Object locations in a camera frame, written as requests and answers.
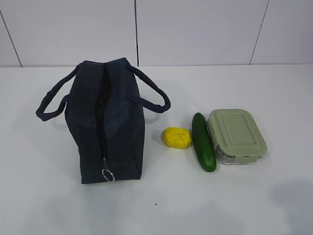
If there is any yellow lemon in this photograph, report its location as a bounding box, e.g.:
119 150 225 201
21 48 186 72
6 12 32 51
162 127 192 149

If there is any navy blue lunch bag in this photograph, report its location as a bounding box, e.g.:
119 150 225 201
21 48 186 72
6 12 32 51
36 58 171 184

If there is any green cucumber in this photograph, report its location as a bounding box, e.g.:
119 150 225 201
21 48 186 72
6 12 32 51
192 113 217 172

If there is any glass container green lid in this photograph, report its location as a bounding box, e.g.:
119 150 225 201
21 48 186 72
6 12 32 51
207 109 268 165

